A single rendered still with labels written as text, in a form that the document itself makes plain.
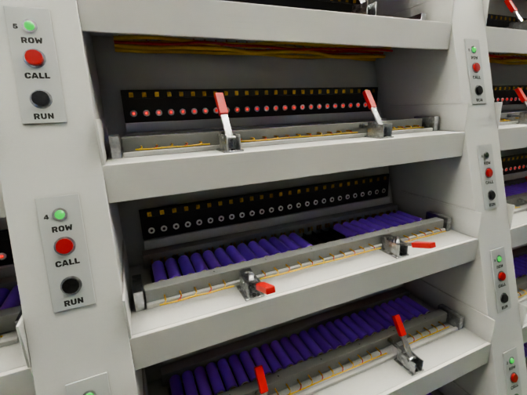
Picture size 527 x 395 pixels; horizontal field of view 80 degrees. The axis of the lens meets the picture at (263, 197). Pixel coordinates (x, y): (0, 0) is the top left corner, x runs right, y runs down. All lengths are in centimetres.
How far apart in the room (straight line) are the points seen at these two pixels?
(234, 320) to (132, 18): 40
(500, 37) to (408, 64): 18
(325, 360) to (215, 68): 57
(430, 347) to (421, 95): 50
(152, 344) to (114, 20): 39
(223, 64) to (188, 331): 49
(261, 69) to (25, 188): 48
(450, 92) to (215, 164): 48
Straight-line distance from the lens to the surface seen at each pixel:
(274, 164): 44
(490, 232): 74
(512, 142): 83
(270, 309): 46
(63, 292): 41
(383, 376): 64
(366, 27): 60
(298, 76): 73
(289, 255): 51
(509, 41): 88
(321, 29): 55
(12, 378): 45
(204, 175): 41
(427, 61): 76
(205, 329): 44
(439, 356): 71
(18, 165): 41
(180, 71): 65
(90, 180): 40
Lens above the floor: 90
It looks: 2 degrees down
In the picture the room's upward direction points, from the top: 8 degrees counter-clockwise
